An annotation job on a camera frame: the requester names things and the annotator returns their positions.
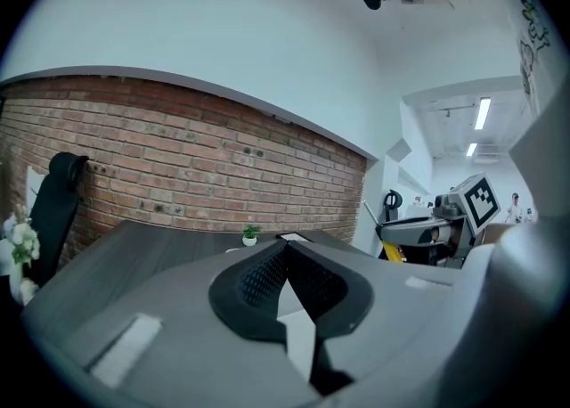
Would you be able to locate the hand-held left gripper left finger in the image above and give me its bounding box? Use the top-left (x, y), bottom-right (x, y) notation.
top-left (208, 239), bottom-right (291, 346)

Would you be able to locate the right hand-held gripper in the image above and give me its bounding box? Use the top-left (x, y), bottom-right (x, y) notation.
top-left (376, 171), bottom-right (502, 270)

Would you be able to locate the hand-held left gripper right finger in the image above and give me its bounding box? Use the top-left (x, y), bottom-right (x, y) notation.
top-left (284, 240), bottom-right (375, 396)

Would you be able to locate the yellow tool with black tip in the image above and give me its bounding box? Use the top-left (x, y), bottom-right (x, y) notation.
top-left (362, 200), bottom-right (405, 264)

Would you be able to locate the person's right forearm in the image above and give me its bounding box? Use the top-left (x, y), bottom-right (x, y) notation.
top-left (480, 222), bottom-right (514, 248)

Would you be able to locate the small potted green plant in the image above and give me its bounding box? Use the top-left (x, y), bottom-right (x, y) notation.
top-left (241, 224), bottom-right (264, 248)

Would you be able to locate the black high-back chair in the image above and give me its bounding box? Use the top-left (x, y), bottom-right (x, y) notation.
top-left (28, 151), bottom-right (91, 290)

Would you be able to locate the white flower bouquet in vase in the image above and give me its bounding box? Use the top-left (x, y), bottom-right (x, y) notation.
top-left (0, 205), bottom-right (42, 281)

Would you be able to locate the white cartoon print shirt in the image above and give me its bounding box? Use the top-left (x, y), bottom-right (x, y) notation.
top-left (487, 0), bottom-right (560, 120)

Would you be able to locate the white wall shelf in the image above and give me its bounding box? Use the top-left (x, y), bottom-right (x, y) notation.
top-left (397, 165), bottom-right (434, 196)

